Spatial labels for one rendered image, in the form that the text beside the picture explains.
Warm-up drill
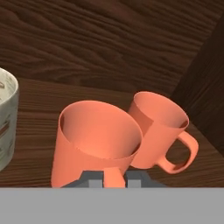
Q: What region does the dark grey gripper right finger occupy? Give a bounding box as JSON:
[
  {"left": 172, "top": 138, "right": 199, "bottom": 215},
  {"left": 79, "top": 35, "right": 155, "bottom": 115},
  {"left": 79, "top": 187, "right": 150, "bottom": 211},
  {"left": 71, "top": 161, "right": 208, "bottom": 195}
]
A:
[{"left": 125, "top": 170, "right": 166, "bottom": 189}]

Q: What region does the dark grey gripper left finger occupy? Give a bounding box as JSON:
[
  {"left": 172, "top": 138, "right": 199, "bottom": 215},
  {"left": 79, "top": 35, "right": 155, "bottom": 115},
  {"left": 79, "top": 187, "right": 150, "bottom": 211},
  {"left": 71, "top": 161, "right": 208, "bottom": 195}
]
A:
[{"left": 62, "top": 171, "right": 105, "bottom": 189}]

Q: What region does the orange mug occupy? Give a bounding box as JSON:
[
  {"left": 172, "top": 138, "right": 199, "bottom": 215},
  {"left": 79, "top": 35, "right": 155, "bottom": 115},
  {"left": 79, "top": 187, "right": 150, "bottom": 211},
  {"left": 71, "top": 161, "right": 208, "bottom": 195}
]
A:
[
  {"left": 51, "top": 100, "right": 144, "bottom": 189},
  {"left": 127, "top": 90, "right": 200, "bottom": 175}
]

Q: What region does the white patterned bowl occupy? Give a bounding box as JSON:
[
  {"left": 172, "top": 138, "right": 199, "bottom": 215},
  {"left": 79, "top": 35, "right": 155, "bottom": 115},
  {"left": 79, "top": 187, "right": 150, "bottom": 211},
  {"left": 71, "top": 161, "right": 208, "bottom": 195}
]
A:
[{"left": 0, "top": 67, "right": 20, "bottom": 172}]

